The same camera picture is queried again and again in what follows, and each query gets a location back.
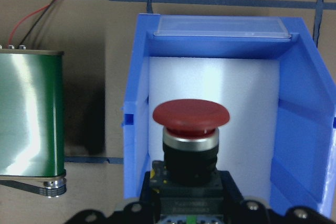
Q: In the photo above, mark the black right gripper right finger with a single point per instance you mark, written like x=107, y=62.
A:
x=252, y=211

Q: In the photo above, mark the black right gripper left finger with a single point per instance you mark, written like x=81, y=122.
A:
x=132, y=210

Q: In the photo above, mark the red push button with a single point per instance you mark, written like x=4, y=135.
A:
x=186, y=187

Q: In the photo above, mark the blue bin on robot right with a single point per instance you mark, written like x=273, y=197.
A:
x=303, y=163

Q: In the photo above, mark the white foam in right bin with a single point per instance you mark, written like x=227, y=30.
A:
x=248, y=89

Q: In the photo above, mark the green conveyor belt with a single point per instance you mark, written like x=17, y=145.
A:
x=32, y=121

